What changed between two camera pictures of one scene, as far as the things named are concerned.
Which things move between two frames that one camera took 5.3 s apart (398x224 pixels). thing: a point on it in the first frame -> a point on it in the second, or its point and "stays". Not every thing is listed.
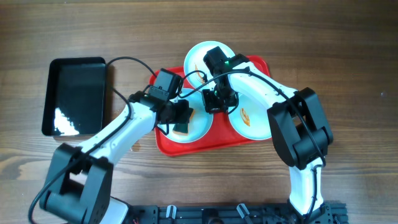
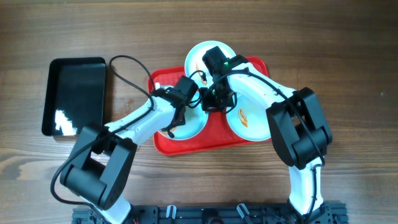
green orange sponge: x=181 y=129 -> x=165 y=132
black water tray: x=75 y=101 stays
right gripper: x=218 y=103 stays
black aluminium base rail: x=335 y=212 stays
